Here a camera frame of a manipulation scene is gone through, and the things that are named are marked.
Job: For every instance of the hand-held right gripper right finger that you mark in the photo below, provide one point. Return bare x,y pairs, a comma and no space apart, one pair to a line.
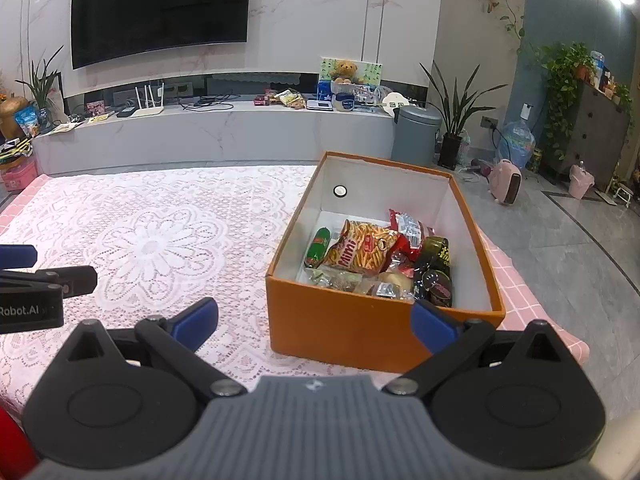
432,327

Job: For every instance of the blue white carton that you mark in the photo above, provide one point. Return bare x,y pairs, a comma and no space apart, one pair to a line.
325,90

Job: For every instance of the black flat television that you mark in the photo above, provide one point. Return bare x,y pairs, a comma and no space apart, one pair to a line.
160,10

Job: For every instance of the red clothing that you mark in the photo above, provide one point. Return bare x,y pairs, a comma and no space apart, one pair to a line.
10,440

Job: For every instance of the blue snack bag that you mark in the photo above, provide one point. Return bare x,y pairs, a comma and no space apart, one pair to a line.
27,122

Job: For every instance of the long-leaf plant in black pot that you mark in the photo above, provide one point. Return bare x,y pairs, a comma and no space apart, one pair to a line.
455,115

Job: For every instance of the white step stool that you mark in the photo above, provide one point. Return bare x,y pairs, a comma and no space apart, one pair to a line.
620,193

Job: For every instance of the green sausage packet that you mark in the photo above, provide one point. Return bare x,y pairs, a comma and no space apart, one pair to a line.
320,247

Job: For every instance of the green plant in glass vase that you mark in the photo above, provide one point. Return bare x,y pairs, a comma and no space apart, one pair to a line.
42,87

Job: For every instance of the yellow red chips packet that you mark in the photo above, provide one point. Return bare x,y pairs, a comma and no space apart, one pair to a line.
360,250

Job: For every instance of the clear bread stick packet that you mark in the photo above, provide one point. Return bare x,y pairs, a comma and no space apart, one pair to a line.
395,282

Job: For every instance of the blue water jug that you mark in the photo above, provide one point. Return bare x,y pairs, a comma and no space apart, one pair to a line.
517,142

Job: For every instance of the pile of snack packets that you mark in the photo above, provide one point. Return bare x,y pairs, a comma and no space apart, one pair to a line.
282,97

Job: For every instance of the grey marble television console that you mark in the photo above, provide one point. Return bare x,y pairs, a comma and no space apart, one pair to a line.
225,135

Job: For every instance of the red packet with white label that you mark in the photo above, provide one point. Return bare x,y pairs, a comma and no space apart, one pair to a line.
407,229

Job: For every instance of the pink card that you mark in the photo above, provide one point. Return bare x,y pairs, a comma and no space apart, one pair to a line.
95,108

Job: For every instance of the white kitchen scale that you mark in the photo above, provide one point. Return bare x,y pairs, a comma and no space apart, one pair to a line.
320,105

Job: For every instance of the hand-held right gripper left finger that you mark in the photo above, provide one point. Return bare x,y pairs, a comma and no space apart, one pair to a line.
197,321

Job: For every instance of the brown teddy bear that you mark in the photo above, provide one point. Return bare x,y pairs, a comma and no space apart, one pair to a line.
345,71

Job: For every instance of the black yellow snack packets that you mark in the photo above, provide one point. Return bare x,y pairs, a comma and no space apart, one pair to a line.
12,151

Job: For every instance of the white jar with blue lid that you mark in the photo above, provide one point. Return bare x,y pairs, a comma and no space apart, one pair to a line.
347,103

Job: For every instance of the green photo board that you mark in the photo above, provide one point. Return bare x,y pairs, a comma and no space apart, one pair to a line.
370,72

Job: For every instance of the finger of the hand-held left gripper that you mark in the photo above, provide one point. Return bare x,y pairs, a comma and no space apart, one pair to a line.
17,256
70,280

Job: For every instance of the white router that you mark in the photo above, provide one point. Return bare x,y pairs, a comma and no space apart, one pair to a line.
147,106

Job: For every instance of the orange cardboard box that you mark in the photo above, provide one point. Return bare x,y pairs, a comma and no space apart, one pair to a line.
350,325

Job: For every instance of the olive clear snack packet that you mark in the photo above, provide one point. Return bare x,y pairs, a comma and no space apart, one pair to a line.
330,279

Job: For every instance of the pink plastic basket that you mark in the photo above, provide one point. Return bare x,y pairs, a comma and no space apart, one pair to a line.
17,173

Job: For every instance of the trailing pothos plant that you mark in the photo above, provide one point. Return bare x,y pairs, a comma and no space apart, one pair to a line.
565,75

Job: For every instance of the small black box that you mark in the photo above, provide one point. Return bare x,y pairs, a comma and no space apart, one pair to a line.
127,111

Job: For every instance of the pink bucket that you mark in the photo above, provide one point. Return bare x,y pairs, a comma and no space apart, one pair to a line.
581,181

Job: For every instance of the white round power strip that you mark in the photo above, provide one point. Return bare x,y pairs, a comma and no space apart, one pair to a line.
395,103

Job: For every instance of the white lace tablecloth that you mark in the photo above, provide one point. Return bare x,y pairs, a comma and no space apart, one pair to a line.
150,240

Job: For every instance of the black packet with yellow print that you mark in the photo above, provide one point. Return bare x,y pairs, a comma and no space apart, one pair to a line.
435,270

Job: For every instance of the grey trash can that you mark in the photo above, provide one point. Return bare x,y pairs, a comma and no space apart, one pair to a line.
417,135

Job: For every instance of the pink space heater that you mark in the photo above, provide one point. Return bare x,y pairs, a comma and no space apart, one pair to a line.
505,181

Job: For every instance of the dark grey sideboard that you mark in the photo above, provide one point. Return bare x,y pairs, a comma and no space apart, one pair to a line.
595,130

